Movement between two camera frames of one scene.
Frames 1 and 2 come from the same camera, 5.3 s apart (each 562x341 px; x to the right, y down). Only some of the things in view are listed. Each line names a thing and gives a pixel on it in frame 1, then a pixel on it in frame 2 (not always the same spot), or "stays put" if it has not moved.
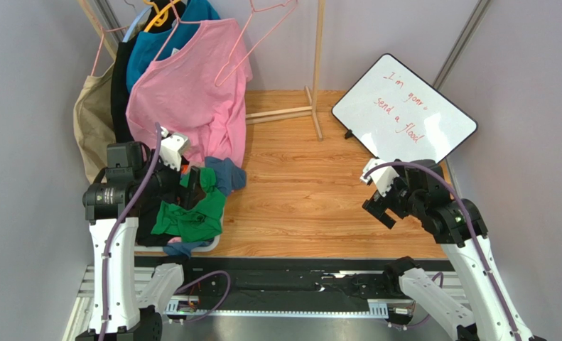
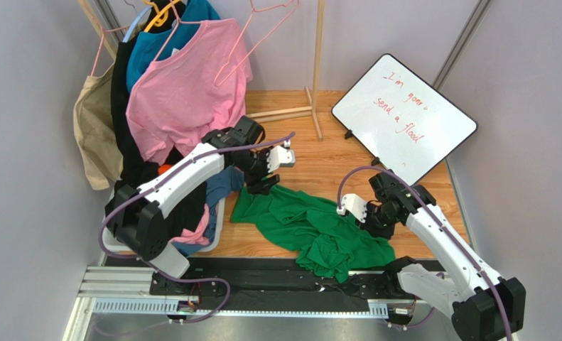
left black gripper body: (186, 193) to (255, 169)
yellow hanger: (161, 17) stays put
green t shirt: (204, 221) to (327, 243)
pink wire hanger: (260, 44) stays put
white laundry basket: (200, 249) stays put
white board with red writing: (396, 114) stays put
